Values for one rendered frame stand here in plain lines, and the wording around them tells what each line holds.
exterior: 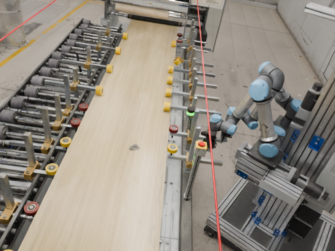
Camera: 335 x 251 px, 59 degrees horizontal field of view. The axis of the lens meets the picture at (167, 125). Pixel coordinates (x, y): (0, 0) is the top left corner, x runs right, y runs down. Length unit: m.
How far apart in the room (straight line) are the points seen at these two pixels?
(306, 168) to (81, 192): 1.60
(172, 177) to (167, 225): 0.45
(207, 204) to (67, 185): 1.63
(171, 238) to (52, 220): 0.78
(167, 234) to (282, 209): 1.07
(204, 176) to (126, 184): 1.58
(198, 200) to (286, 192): 1.20
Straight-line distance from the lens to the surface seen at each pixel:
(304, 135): 2.32
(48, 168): 2.12
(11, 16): 5.80
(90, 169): 2.09
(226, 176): 3.52
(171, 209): 2.27
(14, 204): 2.06
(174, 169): 2.54
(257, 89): 1.87
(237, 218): 2.91
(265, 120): 1.97
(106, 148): 2.24
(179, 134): 2.52
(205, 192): 3.28
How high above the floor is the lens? 2.41
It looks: 37 degrees down
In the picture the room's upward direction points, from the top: 10 degrees clockwise
